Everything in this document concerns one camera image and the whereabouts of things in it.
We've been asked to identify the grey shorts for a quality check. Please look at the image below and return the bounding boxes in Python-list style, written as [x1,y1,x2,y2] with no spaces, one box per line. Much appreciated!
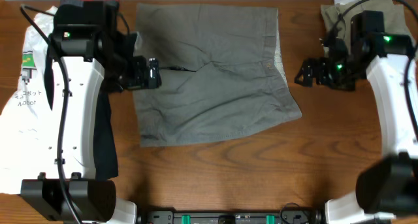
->
[133,3,302,147]

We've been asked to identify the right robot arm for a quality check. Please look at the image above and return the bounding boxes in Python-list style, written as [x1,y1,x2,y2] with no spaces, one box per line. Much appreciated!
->
[295,10,417,223]

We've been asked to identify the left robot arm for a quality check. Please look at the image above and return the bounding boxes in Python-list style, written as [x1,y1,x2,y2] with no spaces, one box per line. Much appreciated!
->
[20,0,162,223]

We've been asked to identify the khaki folded shorts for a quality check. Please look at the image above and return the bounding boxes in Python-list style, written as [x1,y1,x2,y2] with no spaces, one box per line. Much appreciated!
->
[321,0,416,53]

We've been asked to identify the black shorts red waistband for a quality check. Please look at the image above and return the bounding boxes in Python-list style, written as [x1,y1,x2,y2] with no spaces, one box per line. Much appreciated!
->
[46,0,140,180]

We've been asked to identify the white printed t-shirt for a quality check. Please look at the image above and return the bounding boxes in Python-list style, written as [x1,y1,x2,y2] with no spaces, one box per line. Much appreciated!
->
[1,26,60,195]

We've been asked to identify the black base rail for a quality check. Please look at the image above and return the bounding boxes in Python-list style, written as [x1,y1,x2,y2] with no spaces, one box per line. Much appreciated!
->
[136,202,326,224]

